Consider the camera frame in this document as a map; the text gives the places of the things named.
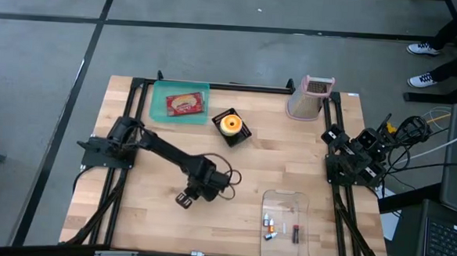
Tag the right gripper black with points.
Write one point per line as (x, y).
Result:
(334, 136)

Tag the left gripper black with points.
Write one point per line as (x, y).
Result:
(193, 194)

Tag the orange glazed toy donut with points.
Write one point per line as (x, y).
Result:
(224, 124)

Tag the small dark labelled bottle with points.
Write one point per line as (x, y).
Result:
(266, 221)

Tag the small orange bottle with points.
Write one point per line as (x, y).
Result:
(271, 226)

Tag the small purple bottle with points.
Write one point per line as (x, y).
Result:
(270, 236)

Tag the red snack packet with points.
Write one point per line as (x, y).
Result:
(184, 104)

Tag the dark marker pen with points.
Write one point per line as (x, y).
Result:
(296, 234)

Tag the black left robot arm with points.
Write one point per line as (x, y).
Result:
(164, 150)

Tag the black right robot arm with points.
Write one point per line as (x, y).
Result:
(362, 158)

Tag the pink and steel box grater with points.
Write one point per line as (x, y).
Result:
(306, 104)

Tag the black slotted plastic basket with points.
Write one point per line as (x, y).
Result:
(244, 134)

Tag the teal translucent plastic bin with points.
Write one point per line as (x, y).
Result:
(159, 112)

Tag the clear plastic bin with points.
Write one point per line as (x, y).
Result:
(284, 252)

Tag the black floor stand foot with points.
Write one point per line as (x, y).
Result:
(437, 98)

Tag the silver camera mount knob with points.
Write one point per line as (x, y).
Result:
(197, 254)

